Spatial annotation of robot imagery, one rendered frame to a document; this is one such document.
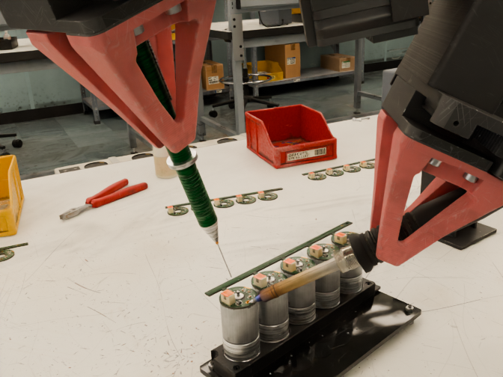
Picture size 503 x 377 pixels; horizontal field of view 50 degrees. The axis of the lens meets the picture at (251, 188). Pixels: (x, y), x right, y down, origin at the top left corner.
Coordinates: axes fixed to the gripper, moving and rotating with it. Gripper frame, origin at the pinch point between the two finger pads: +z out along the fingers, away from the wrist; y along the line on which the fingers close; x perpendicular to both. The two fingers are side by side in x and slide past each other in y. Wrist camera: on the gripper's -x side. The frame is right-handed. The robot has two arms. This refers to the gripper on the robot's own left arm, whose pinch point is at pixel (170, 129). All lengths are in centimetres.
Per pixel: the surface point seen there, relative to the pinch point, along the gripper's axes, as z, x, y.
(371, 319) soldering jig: 20.9, -8.2, -3.7
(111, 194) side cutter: 22.8, -11.0, 35.1
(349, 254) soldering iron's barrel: 10.7, -5.0, -5.4
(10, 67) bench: 57, -78, 225
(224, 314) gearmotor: 13.4, 0.8, 0.6
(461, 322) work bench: 23.5, -12.8, -8.4
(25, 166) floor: 131, -82, 294
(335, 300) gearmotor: 19.1, -7.2, -1.4
